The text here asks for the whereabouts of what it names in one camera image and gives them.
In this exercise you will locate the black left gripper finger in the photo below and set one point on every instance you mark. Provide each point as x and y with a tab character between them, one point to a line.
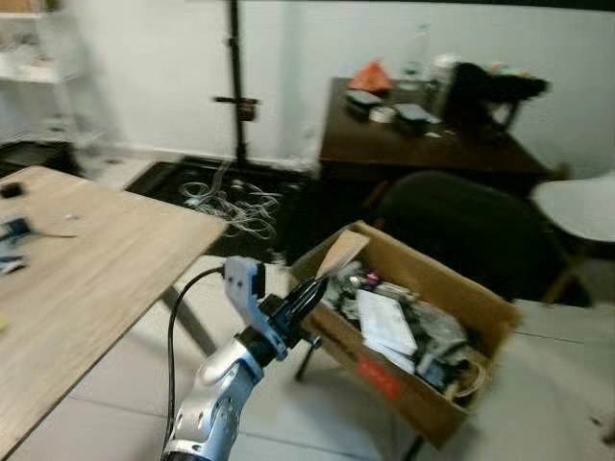
306	291
309	303

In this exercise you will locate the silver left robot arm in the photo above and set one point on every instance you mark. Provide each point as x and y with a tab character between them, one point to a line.
213	403

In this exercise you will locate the brown cardboard rubbish box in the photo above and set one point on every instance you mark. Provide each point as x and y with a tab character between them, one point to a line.
384	379

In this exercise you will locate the white paper sheet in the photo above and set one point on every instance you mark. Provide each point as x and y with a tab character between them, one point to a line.
387	322

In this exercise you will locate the black office chair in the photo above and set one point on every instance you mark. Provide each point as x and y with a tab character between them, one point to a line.
461	226

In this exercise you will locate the black floor mat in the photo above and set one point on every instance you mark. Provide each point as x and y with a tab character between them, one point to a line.
168	187

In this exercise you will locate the dark brown desk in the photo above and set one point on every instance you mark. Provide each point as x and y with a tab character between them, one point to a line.
404	149

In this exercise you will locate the grey tape roll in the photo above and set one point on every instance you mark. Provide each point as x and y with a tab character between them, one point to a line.
382	114

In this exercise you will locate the light wooden table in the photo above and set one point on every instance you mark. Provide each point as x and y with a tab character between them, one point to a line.
91	279

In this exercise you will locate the flat black box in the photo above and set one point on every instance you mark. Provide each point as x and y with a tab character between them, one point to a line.
363	99

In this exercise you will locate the black box with white label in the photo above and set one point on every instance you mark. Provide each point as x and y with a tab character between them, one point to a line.
413	115

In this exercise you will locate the orange plastic bag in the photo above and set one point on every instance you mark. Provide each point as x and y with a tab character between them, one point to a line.
372	79

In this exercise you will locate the black upright pole stand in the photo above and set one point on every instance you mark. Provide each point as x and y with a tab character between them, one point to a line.
235	58

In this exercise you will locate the clear plastic bottle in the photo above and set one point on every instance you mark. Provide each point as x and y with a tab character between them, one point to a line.
417	62

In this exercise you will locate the white container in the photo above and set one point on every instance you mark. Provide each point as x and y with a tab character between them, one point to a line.
442	72

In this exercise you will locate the black bag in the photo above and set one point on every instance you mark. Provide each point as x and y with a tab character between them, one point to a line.
480	96

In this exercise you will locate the blue and white object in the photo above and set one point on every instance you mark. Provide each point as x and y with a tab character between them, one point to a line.
13	240

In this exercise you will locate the white plastic chair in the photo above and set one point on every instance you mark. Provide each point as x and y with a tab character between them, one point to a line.
581	204

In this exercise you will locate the black floor case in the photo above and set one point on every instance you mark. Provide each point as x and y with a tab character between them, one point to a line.
34	158

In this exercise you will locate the small black object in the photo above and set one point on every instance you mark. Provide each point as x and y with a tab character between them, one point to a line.
10	190

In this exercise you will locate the white shelf rack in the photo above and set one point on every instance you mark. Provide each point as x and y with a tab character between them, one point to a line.
38	72

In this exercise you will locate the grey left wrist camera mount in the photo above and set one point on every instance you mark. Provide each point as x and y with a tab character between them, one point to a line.
244	285

